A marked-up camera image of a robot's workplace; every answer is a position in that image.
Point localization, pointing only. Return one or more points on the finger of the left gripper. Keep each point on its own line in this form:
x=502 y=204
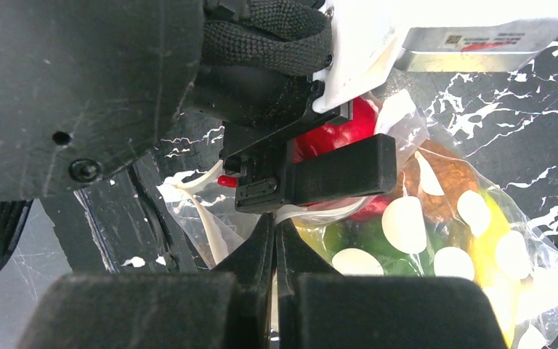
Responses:
x=365 y=168

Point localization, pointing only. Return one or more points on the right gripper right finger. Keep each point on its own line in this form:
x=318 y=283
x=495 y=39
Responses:
x=320 y=308

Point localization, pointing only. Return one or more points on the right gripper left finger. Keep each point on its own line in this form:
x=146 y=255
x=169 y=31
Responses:
x=226 y=307

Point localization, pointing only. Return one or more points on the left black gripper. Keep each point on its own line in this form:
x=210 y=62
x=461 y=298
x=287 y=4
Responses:
x=87 y=87

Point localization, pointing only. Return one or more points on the clear polka dot zip bag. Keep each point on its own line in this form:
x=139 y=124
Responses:
x=524 y=253

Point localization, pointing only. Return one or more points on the green fake vegetable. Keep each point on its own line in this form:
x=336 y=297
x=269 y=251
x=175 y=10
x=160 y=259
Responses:
x=369 y=236

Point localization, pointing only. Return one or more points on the orange fake fruit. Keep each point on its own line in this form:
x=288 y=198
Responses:
x=437 y=177

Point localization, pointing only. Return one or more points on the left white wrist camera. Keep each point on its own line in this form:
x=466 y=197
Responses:
x=428 y=33

